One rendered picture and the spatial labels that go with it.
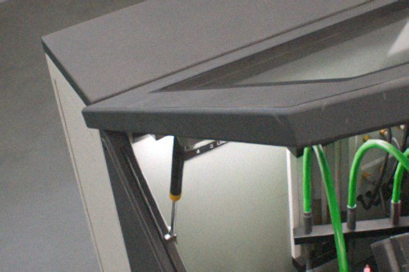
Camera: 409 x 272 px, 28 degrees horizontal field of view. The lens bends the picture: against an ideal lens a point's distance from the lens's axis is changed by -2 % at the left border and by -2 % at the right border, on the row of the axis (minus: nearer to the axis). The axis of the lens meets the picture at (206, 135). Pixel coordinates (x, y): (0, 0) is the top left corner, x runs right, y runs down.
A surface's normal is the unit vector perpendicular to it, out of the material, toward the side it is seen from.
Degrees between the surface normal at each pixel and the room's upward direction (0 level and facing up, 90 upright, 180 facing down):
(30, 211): 0
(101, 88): 0
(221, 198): 90
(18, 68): 0
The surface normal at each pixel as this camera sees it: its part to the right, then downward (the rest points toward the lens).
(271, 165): 0.47, 0.49
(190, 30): -0.10, -0.79
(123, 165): 0.25, -0.25
